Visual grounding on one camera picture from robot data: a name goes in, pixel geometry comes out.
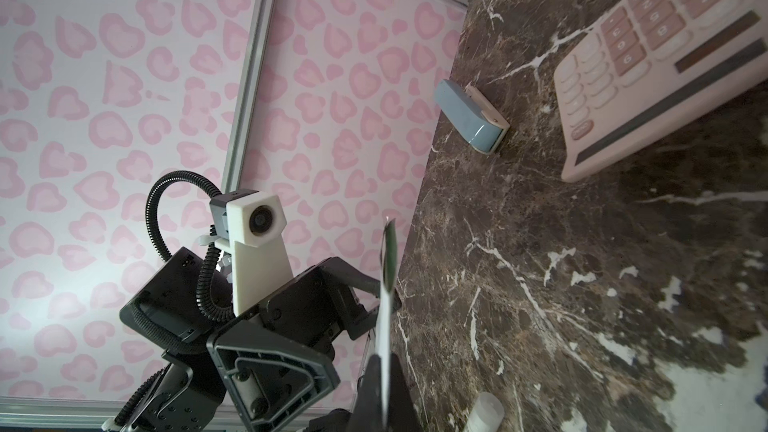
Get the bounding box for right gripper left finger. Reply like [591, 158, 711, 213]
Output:
[346, 355, 384, 432]

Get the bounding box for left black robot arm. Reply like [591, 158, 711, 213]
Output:
[104, 171, 382, 431]

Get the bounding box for white glue stick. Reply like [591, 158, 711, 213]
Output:
[463, 392, 505, 432]

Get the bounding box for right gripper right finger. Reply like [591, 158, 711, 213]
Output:
[386, 354, 423, 432]

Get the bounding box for grey blue stapler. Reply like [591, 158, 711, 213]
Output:
[434, 79, 510, 155]

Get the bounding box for pink calculator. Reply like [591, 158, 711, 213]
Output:
[553, 0, 767, 183]

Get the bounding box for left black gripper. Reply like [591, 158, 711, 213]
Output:
[207, 257, 381, 431]

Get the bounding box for green bordered floral letter card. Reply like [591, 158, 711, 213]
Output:
[376, 217, 398, 431]

